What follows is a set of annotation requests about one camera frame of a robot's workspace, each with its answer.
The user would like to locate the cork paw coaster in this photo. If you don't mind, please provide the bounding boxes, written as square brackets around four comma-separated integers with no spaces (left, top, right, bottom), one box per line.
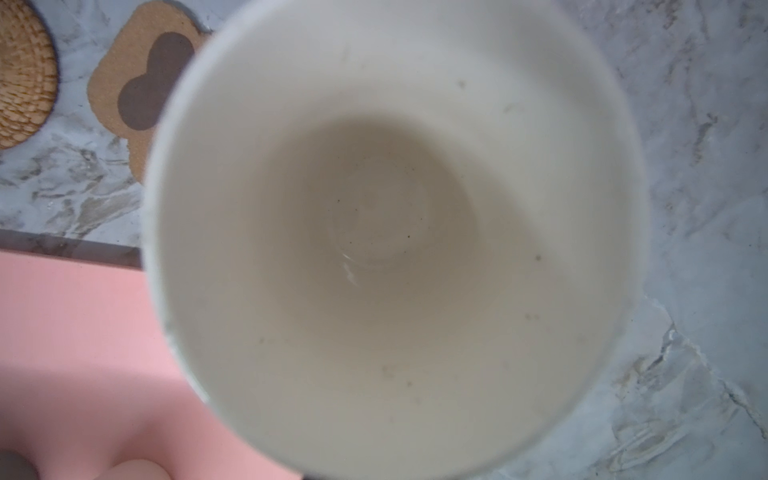
[87,1,209,182]

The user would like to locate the pink handled cream mug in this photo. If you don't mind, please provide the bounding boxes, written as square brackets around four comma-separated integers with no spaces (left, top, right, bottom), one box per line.
[95,459,172,480]

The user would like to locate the woven rattan coaster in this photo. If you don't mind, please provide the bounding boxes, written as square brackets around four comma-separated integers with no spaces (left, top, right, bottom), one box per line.
[1,0,59,150]

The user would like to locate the green handled cream mug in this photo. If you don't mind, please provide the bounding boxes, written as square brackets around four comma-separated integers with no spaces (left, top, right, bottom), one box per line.
[141,1,649,479]

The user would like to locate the teal handled cream mug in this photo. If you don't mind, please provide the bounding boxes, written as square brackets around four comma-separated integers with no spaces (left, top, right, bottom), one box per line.
[0,450,39,480]

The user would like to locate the pink silicone tray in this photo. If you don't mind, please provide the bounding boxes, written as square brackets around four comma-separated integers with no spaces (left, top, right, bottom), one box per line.
[1,251,292,479]

